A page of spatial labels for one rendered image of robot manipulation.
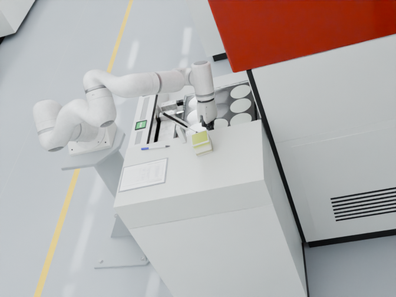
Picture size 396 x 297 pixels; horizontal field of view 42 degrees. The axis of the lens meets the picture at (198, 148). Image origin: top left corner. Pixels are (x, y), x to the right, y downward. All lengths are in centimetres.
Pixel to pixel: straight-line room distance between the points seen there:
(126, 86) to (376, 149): 112
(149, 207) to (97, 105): 45
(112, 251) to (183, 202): 135
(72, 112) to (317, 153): 107
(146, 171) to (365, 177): 101
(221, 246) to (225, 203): 28
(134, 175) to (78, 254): 138
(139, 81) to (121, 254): 157
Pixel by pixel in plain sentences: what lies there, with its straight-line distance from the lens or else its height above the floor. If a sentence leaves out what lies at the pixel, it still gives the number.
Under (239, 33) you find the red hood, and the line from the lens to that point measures 195.
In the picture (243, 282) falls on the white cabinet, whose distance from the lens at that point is 250.
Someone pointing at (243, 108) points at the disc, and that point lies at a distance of 240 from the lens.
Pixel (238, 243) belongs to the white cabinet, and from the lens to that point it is 225.
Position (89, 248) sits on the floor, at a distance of 347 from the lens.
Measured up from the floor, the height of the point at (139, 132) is 96.
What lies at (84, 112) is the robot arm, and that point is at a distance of 211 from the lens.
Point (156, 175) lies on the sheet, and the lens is 215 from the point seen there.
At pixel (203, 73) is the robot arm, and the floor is 120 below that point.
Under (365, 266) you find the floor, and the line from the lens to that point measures 281.
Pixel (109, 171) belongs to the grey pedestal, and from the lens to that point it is 278.
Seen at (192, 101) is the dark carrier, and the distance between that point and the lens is 256.
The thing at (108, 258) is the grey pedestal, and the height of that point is 2.
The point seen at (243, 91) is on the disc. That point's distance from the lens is 250.
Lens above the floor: 235
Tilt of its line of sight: 39 degrees down
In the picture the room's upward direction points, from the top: 25 degrees counter-clockwise
